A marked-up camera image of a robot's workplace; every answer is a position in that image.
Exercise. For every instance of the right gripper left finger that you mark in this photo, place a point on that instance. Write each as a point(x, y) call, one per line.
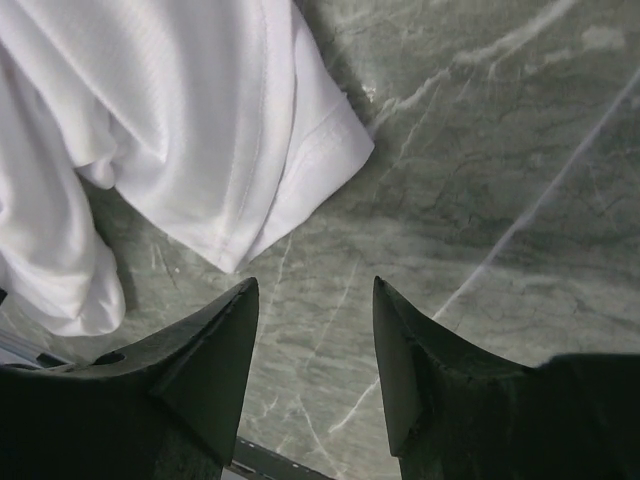
point(165, 407)

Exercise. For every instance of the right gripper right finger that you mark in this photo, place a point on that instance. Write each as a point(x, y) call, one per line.
point(456, 411)

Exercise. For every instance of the white t-shirt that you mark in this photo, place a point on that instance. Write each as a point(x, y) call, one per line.
point(216, 120)

